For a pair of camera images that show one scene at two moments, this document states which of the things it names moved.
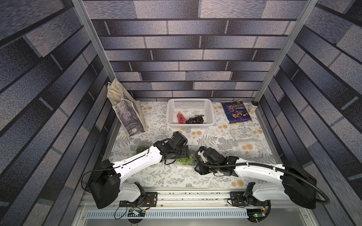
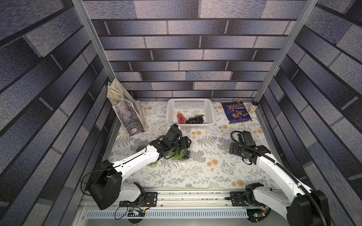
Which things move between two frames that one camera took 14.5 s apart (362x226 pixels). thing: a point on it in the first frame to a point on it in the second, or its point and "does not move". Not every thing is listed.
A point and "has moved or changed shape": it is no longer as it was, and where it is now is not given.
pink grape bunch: x=181 y=119 does not move
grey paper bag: x=129 y=110 does not move
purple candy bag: x=236 y=112 does not move
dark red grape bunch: x=198 y=119 does not move
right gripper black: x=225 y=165 to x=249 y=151
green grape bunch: x=187 y=161 has moved or changed shape
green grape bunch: x=141 y=149 does not move
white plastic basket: x=190 y=108 does not move
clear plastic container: x=192 y=159 has moved or changed shape
